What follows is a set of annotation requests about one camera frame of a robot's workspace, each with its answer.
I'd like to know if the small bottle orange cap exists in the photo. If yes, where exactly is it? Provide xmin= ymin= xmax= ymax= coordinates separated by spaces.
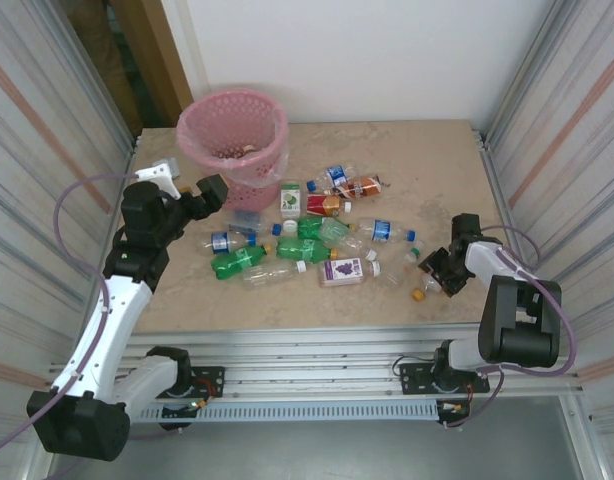
xmin=410 ymin=272 xmax=442 ymax=302

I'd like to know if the clear bottle blue cap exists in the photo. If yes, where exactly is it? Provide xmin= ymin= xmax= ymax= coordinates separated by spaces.
xmin=228 ymin=209 xmax=283 ymax=237

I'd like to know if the green bottle yellow cap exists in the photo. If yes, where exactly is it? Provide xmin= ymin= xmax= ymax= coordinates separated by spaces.
xmin=210 ymin=243 xmax=274 ymax=282

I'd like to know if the green white drink carton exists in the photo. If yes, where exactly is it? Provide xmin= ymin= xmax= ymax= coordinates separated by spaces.
xmin=280 ymin=183 xmax=303 ymax=220

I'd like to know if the pink grape juice bottle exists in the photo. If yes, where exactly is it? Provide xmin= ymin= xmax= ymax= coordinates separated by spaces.
xmin=316 ymin=256 xmax=382 ymax=290

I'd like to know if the clear greenish bottle white cap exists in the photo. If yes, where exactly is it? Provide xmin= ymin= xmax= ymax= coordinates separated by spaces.
xmin=318 ymin=218 xmax=378 ymax=262

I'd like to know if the red gold label bottle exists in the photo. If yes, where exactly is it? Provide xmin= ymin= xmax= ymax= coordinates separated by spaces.
xmin=306 ymin=194 xmax=354 ymax=217

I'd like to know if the green plastic bottle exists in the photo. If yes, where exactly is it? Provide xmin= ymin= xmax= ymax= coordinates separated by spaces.
xmin=275 ymin=236 xmax=346 ymax=265

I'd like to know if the pink plastic mesh bin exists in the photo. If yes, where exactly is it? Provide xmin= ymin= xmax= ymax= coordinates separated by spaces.
xmin=175 ymin=89 xmax=289 ymax=211

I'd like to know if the clear plastic bin liner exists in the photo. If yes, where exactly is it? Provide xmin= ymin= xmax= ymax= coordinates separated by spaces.
xmin=175 ymin=97 xmax=291 ymax=191

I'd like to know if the brown wooden door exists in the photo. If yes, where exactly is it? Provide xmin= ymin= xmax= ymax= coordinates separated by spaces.
xmin=120 ymin=0 xmax=192 ymax=127

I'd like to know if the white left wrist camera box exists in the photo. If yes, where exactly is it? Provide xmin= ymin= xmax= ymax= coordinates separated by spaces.
xmin=135 ymin=158 xmax=182 ymax=199

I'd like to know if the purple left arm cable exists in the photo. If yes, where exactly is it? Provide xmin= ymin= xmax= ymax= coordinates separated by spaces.
xmin=0 ymin=172 xmax=183 ymax=480

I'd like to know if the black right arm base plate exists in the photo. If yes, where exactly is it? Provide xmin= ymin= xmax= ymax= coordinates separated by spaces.
xmin=399 ymin=362 xmax=491 ymax=396

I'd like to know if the right power wires yellow connector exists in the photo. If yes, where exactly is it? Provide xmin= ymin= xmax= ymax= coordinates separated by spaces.
xmin=436 ymin=384 xmax=476 ymax=417

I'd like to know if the power wires yellow connector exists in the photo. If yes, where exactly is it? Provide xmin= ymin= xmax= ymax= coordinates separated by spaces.
xmin=436 ymin=384 xmax=476 ymax=417
xmin=184 ymin=377 xmax=225 ymax=410

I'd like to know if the aluminium rail frame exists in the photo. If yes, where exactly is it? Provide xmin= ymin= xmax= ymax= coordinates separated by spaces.
xmin=40 ymin=322 xmax=586 ymax=407

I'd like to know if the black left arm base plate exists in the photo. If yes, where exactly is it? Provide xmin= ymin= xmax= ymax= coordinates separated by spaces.
xmin=151 ymin=366 xmax=226 ymax=400

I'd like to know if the left power wires yellow connector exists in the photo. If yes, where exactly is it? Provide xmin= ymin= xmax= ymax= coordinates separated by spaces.
xmin=184 ymin=377 xmax=225 ymax=410

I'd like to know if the grey slotted cable duct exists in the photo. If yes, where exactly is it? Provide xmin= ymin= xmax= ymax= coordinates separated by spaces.
xmin=128 ymin=402 xmax=441 ymax=425

